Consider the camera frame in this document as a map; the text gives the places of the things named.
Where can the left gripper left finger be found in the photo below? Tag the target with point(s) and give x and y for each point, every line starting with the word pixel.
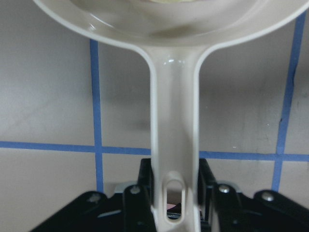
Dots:
pixel 137 201

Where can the bin with black bag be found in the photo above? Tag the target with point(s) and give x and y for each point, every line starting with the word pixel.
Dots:
pixel 175 212

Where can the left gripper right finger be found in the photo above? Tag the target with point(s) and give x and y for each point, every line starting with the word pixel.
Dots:
pixel 220 203

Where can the beige dustpan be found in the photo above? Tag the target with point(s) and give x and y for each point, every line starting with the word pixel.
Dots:
pixel 174 37

